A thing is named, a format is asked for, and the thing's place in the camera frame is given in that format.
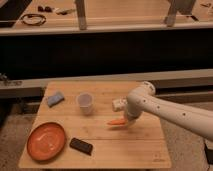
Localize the dark small objects on bench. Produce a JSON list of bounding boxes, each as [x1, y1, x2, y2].
[[37, 6, 53, 13]]

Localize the metal frame leg right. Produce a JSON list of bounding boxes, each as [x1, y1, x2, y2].
[[164, 0, 196, 27]]

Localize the blue sponge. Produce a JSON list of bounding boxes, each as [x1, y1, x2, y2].
[[47, 92, 64, 107]]

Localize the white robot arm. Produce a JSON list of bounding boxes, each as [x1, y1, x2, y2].
[[125, 81, 213, 141]]

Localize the metal frame leg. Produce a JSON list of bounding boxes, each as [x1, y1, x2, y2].
[[164, 0, 196, 27], [75, 0, 87, 30]]

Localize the black rectangular block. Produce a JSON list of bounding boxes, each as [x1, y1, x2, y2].
[[69, 138, 93, 155]]

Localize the white object on bench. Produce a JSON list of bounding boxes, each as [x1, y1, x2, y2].
[[55, 9, 76, 15]]

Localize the orange pepper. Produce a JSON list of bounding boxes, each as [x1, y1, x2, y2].
[[107, 119, 126, 125]]

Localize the white tube box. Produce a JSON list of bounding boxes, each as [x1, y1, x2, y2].
[[112, 98, 127, 112]]

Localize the black coiled cable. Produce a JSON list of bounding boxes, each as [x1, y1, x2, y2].
[[20, 13, 47, 27]]

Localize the orange plate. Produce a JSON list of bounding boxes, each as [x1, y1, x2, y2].
[[26, 122, 66, 161]]

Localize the metal frame leg left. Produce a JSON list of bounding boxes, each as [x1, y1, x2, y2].
[[75, 0, 87, 30]]

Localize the clear plastic cup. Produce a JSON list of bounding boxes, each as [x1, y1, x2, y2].
[[76, 92, 93, 115]]

